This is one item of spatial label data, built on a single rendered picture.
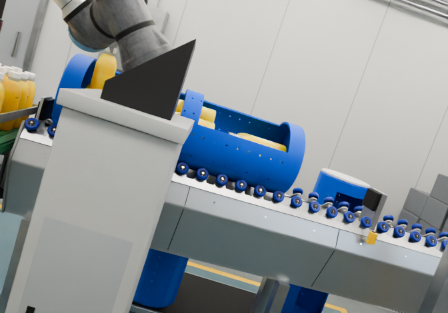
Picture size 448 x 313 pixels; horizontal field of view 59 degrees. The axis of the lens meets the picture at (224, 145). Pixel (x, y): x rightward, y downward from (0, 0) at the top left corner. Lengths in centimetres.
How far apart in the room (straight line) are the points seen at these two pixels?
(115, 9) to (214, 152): 58
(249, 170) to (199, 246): 35
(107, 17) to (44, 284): 71
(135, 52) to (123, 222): 43
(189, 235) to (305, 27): 388
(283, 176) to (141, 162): 62
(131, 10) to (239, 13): 391
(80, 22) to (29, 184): 60
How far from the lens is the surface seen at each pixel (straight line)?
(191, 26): 493
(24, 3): 540
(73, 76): 140
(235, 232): 149
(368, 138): 526
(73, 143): 103
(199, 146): 137
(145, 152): 99
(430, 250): 185
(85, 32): 121
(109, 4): 111
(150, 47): 106
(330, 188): 222
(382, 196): 173
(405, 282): 184
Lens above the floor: 126
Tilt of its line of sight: 7 degrees down
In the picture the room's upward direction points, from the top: 18 degrees clockwise
